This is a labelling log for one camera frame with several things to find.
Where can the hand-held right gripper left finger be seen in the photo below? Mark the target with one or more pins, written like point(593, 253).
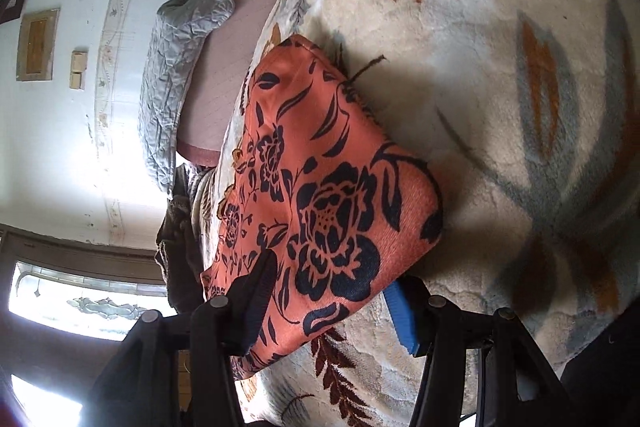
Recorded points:
point(257, 287)

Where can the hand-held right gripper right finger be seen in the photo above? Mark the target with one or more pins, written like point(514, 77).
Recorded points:
point(405, 322)

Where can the orange floral shirt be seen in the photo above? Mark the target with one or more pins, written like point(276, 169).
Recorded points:
point(325, 187)

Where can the dark brown cloth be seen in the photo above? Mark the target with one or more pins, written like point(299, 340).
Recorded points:
point(175, 247)

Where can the stained glass door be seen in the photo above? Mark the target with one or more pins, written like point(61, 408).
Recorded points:
point(75, 307)

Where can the grey quilted pillow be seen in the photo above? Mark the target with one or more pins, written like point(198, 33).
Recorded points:
point(170, 82)

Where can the pink sofa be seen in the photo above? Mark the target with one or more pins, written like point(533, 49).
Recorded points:
point(235, 32)

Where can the leaf print blanket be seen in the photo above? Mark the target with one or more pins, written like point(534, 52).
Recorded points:
point(500, 57)

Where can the beige light switch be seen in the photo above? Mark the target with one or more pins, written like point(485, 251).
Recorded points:
point(76, 80)
point(79, 61)

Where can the framed wall plaque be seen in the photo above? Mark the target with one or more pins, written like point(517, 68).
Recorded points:
point(38, 45)

